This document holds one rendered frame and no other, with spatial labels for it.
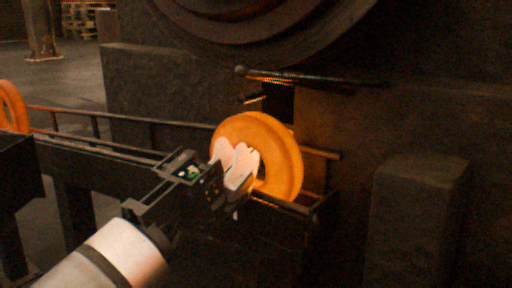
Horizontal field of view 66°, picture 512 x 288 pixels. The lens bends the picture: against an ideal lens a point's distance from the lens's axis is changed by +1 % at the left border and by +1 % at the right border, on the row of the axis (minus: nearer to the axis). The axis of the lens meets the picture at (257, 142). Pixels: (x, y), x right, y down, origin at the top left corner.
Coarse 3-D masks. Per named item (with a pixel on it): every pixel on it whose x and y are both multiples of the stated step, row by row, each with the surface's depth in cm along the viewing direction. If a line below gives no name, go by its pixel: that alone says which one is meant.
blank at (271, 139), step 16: (256, 112) 57; (224, 128) 58; (240, 128) 56; (256, 128) 54; (272, 128) 53; (256, 144) 55; (272, 144) 53; (288, 144) 53; (272, 160) 54; (288, 160) 52; (272, 176) 55; (288, 176) 53; (272, 192) 55; (288, 192) 54
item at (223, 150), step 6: (222, 138) 54; (216, 144) 53; (222, 144) 54; (228, 144) 55; (216, 150) 54; (222, 150) 54; (228, 150) 55; (252, 150) 58; (216, 156) 54; (222, 156) 55; (228, 156) 56; (210, 162) 53; (222, 162) 55; (228, 162) 56; (228, 168) 55
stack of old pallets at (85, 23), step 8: (64, 8) 956; (72, 8) 942; (80, 8) 951; (88, 8) 933; (96, 8) 953; (104, 8) 971; (64, 16) 961; (72, 16) 947; (80, 16) 934; (64, 24) 973; (80, 24) 957; (88, 24) 928; (64, 32) 972; (72, 32) 959; (80, 32) 1008; (88, 32) 947; (96, 32) 1005; (88, 40) 954
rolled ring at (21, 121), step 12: (0, 84) 108; (12, 84) 109; (0, 96) 115; (12, 96) 107; (0, 108) 117; (12, 108) 107; (24, 108) 108; (0, 120) 117; (12, 120) 109; (24, 120) 109; (24, 132) 111
